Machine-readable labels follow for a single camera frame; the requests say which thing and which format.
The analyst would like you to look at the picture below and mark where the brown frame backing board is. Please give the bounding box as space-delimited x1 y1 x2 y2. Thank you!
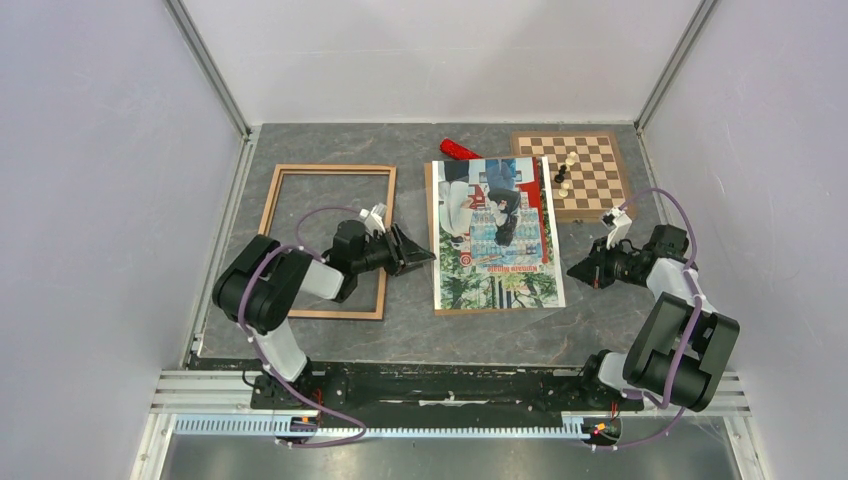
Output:
423 157 564 317

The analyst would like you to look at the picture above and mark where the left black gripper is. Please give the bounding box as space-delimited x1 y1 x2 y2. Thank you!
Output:
353 223 436 277

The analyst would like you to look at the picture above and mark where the wooden picture frame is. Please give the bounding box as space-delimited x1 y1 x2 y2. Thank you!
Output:
258 164 397 321

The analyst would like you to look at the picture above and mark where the black chess piece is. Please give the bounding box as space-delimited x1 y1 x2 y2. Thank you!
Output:
554 164 568 185

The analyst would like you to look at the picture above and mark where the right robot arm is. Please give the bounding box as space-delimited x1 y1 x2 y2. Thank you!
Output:
567 225 740 412

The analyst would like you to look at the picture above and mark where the wooden chessboard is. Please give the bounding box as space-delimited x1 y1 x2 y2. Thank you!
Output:
511 131 631 223

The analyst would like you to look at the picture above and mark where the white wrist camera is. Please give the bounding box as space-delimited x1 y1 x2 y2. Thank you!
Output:
601 207 632 250
358 203 388 235

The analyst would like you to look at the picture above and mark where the aluminium rail frame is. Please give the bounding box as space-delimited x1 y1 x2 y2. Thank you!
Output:
131 370 771 479

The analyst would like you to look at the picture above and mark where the colourful photo poster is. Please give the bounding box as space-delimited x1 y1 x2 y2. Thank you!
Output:
431 156 567 313

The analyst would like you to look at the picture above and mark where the left aluminium corner post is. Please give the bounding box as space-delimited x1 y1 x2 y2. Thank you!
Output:
163 0 259 141

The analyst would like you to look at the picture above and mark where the right aluminium corner post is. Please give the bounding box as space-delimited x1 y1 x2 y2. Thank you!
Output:
634 0 720 137

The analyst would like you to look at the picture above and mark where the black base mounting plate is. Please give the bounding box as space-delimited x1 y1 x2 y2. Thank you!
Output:
247 361 644 431

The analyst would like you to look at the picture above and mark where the red cylindrical object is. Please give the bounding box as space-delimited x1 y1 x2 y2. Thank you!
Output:
439 138 482 161

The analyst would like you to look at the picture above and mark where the aluminium corner post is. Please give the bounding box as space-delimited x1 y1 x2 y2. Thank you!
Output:
163 0 259 141
634 0 720 137

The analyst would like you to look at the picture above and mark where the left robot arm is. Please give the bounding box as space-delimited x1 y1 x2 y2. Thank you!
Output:
212 220 436 408

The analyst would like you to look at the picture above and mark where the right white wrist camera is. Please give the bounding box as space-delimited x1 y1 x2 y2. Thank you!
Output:
601 207 632 250

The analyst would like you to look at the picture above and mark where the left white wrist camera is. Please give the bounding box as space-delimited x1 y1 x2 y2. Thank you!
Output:
358 203 388 235

